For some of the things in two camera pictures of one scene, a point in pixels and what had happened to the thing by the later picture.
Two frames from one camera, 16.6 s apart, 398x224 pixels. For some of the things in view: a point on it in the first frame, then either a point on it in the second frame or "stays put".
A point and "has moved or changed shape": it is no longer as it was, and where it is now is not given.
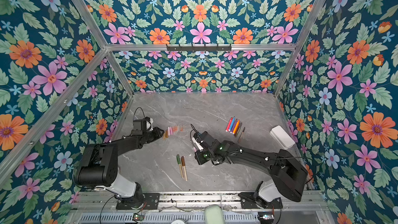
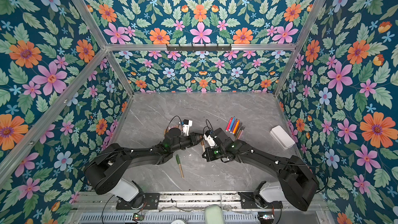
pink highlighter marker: x=229 y=123 stays put
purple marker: x=233 y=126 stays put
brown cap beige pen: x=184 y=168 has moved or changed shape
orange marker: x=236 y=126 stays put
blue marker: x=232 y=124 stays put
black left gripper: x=156 y=133 to x=194 y=139
